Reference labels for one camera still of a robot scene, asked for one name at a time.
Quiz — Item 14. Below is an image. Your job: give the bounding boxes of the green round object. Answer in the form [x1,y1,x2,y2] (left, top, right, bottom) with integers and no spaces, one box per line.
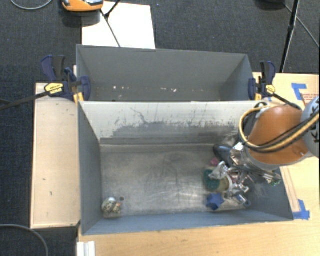
[202,169,222,191]

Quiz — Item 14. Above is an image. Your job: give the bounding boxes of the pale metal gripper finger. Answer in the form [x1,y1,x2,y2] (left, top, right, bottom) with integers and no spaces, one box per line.
[224,182,252,208]
[208,161,230,181]

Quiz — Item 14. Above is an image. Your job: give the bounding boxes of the dark blue-black rounded object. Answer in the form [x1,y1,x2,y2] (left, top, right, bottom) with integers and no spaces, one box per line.
[212,144,236,164]

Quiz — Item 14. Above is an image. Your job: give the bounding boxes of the tan round object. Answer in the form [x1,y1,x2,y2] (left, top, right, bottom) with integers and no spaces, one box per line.
[217,177,231,193]

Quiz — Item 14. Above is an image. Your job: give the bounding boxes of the pale wood flat board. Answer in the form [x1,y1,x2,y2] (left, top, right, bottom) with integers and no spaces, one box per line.
[30,83,82,230]

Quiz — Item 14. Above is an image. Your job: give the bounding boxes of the blue star-shaped object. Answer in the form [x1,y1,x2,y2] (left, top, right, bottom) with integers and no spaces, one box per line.
[206,192,224,211]

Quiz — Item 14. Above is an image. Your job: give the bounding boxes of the silver and white toy figure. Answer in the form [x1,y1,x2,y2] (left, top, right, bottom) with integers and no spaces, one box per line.
[101,196,123,217]

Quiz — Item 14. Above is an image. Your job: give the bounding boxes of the grey metal bin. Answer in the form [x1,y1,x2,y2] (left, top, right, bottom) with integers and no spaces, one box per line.
[75,44,295,236]

